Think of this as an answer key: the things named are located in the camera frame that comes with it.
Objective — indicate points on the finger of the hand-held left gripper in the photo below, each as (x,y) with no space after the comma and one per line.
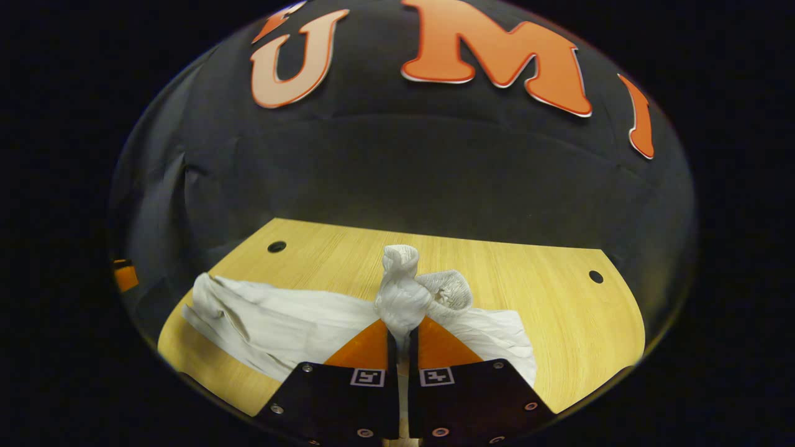
(124,277)

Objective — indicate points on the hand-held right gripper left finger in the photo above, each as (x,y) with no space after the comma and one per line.
(335,403)

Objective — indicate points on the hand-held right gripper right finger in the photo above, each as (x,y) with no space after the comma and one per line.
(478,403)

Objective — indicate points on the white jeans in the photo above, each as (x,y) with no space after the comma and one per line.
(279,323)

